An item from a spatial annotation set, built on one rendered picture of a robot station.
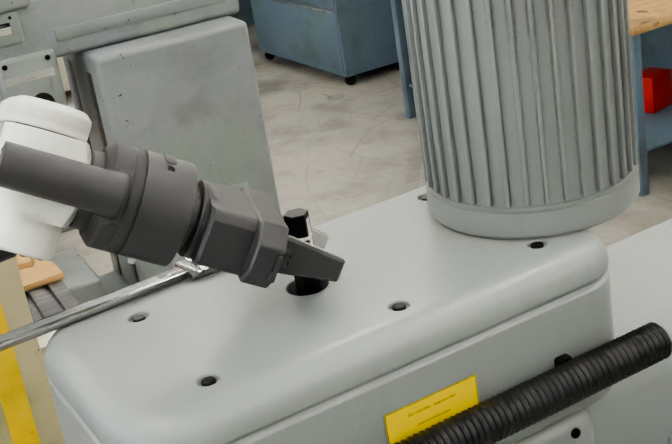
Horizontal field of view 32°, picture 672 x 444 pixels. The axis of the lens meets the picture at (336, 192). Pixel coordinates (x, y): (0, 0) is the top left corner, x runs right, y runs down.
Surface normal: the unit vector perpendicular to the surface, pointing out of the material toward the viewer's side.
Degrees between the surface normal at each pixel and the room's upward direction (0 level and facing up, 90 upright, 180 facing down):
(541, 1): 90
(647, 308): 0
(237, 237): 90
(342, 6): 90
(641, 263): 0
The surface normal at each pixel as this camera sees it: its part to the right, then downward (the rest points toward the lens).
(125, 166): 0.44, -0.52
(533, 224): -0.11, 0.37
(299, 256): 0.25, 0.32
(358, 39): 0.51, 0.24
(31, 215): 0.35, 0.01
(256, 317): -0.15, -0.92
